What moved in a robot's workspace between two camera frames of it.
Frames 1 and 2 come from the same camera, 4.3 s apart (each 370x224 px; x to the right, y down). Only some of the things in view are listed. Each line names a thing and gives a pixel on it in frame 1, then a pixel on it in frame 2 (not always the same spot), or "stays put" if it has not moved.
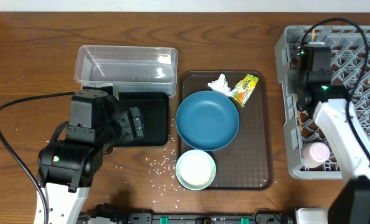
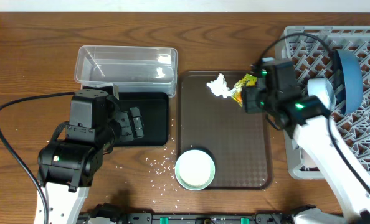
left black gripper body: (127, 134) stays put
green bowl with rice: (195, 169) stays put
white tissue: (221, 84) stays put
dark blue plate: (207, 121) to (348, 81)
